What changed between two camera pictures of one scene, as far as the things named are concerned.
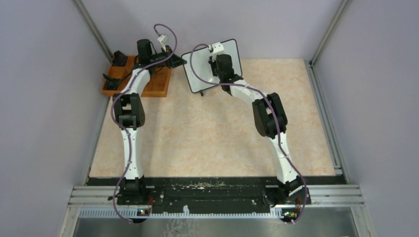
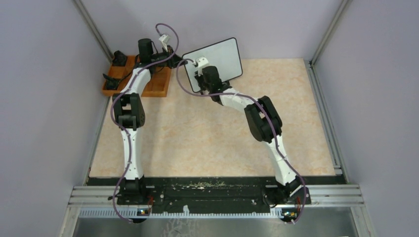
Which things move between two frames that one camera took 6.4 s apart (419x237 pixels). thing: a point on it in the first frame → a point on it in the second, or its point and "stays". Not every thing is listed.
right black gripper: x=212 y=64 → x=199 y=77
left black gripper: x=175 y=61 stays
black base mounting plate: x=213 y=194 stays
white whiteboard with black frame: x=191 y=82 stays
